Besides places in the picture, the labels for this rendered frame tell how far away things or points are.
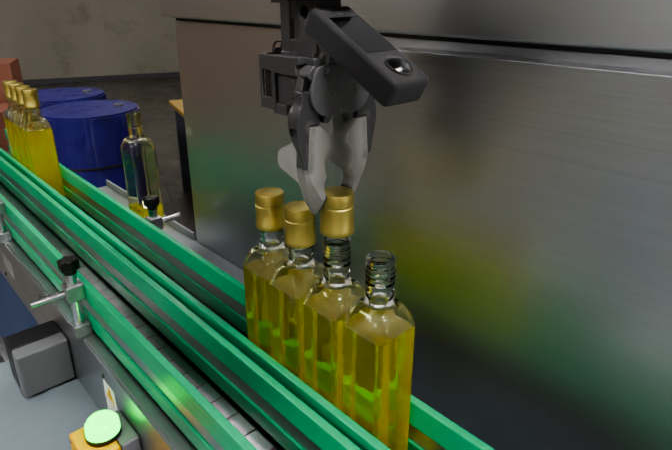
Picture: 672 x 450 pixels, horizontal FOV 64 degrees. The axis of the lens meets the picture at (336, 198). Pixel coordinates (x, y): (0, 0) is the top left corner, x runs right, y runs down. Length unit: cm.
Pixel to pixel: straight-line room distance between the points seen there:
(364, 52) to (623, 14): 21
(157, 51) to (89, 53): 104
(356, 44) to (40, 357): 77
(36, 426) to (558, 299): 79
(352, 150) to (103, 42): 930
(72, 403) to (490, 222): 74
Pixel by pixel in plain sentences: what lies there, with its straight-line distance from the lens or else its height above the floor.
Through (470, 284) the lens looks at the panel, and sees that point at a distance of 62.
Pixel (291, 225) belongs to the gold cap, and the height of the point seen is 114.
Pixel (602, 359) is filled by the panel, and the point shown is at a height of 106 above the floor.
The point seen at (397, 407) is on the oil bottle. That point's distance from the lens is 60.
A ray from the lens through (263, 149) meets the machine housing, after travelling 90.
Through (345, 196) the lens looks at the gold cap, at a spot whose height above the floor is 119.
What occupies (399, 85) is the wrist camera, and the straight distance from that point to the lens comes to 43.
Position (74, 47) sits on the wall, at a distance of 979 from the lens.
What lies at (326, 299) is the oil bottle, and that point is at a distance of 56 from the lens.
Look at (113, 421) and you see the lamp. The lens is 82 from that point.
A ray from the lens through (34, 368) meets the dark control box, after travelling 104.
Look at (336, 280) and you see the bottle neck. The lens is 56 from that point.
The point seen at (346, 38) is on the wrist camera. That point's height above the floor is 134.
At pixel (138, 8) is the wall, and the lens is 977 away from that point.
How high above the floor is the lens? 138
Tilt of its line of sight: 21 degrees down
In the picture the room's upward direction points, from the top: straight up
